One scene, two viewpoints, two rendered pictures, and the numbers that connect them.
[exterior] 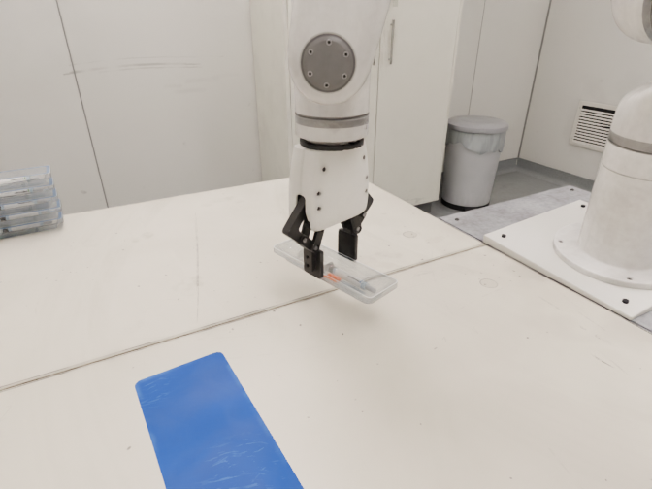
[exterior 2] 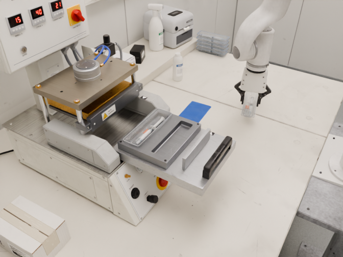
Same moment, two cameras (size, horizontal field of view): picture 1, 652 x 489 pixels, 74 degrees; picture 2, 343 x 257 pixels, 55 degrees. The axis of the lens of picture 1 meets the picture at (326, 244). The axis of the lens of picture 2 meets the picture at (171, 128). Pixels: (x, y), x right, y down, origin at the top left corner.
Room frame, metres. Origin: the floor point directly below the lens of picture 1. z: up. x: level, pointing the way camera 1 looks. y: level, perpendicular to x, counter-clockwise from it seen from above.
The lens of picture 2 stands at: (-0.36, -0.87, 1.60)
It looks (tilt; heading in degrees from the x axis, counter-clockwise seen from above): 38 degrees down; 61
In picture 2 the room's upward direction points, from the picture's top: straight up
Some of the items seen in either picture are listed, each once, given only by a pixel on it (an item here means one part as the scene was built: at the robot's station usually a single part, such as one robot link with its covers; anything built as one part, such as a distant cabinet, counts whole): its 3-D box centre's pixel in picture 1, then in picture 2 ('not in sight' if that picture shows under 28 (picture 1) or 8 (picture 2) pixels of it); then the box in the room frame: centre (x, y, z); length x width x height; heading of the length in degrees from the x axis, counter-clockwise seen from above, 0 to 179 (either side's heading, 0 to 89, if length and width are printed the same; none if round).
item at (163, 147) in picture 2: not in sight; (161, 135); (-0.02, -0.20, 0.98); 0.20 x 0.17 x 0.03; 29
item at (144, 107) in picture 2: not in sight; (138, 100); (0.01, 0.03, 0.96); 0.26 x 0.05 x 0.07; 119
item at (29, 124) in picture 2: not in sight; (89, 120); (-0.17, 0.06, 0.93); 0.46 x 0.35 x 0.01; 119
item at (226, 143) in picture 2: not in sight; (218, 156); (0.07, -0.36, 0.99); 0.15 x 0.02 x 0.04; 29
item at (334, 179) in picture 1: (331, 177); (254, 78); (0.51, -0.01, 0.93); 0.10 x 0.08 x 0.11; 134
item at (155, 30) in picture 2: not in sight; (156, 27); (0.43, 0.71, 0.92); 0.09 x 0.08 x 0.25; 139
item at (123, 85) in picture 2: not in sight; (92, 86); (-0.14, 0.03, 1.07); 0.22 x 0.17 x 0.10; 29
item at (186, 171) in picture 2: not in sight; (174, 144); (0.00, -0.24, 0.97); 0.30 x 0.22 x 0.08; 119
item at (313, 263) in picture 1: (306, 255); (240, 95); (0.48, 0.02, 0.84); 0.03 x 0.03 x 0.07; 44
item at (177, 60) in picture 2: not in sight; (177, 66); (0.40, 0.42, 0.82); 0.05 x 0.05 x 0.14
